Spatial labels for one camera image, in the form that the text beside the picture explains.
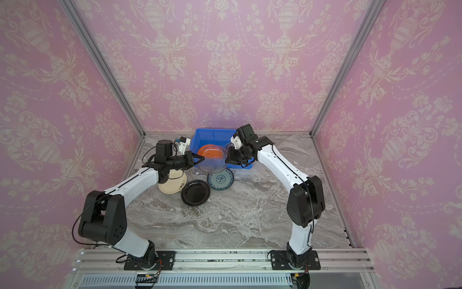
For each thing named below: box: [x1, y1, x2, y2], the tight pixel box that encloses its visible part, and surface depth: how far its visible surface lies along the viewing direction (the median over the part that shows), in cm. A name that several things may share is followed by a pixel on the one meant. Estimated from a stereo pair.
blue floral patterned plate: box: [206, 167, 235, 191], surface depth 100 cm
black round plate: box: [181, 179, 211, 207], surface depth 94 cm
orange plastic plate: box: [197, 143, 228, 161], surface depth 88 cm
